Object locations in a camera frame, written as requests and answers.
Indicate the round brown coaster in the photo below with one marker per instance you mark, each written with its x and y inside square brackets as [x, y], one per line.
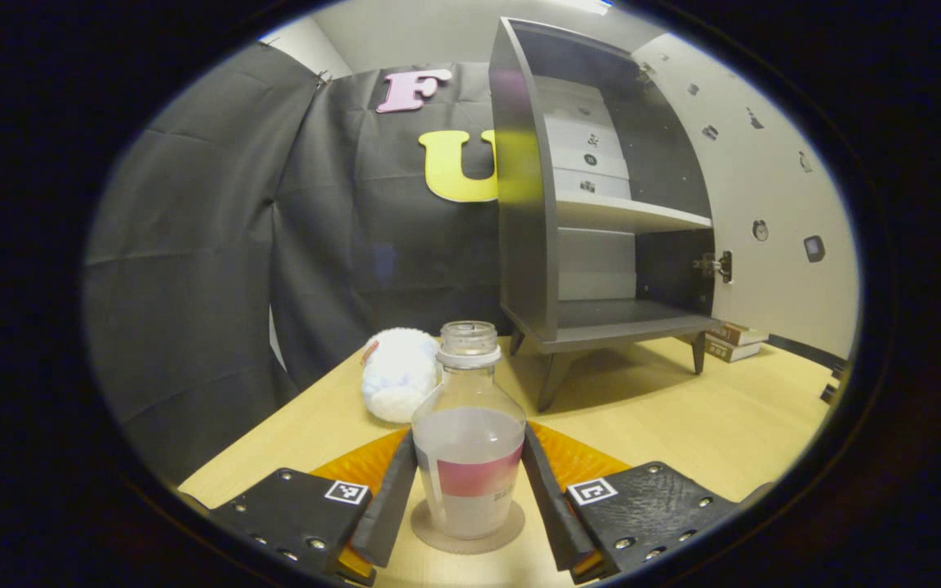
[425, 531]

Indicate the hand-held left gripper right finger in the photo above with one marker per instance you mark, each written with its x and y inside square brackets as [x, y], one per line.
[548, 506]

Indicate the black backdrop cloth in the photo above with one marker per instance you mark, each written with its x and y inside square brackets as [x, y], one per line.
[193, 245]

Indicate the grey cabinet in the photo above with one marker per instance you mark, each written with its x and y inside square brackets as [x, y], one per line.
[524, 245]

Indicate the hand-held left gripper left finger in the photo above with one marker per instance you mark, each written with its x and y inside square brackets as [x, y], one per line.
[389, 506]

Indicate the brown book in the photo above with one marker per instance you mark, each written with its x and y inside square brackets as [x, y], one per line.
[728, 352]

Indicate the white plush toy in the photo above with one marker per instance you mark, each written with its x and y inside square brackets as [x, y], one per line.
[397, 380]

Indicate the pale green book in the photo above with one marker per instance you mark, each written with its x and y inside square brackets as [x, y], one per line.
[738, 334]

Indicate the clear bottle with pink label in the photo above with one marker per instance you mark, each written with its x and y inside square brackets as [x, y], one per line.
[469, 457]

